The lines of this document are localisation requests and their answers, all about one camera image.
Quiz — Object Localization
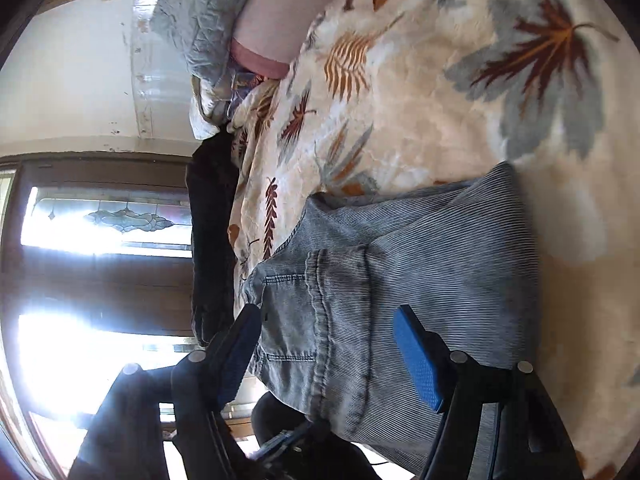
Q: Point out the purple cloth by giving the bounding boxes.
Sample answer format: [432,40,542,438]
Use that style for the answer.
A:
[227,71,267,111]

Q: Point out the pink upholstered cushion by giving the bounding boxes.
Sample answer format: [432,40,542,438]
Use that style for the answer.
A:
[230,0,387,81]

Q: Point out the dark jacket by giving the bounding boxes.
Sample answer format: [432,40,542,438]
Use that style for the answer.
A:
[184,132,242,347]

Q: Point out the grey quilted pillow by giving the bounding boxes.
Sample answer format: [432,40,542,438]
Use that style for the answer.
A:
[150,0,279,92]

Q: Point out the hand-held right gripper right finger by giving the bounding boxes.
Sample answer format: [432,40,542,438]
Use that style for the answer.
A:
[392,305,587,480]

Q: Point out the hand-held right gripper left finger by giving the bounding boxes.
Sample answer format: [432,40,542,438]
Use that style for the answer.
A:
[67,304,264,480]

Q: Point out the stained glass wooden window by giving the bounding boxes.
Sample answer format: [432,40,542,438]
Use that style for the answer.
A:
[0,152,236,480]

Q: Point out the white crumpled cloth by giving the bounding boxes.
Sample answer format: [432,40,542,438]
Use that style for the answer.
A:
[189,77,236,141]

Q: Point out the leaf print blanket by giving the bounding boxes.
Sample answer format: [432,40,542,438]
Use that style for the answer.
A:
[190,0,640,480]

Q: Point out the grey denim pants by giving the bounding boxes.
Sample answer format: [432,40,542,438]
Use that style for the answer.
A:
[242,160,544,477]

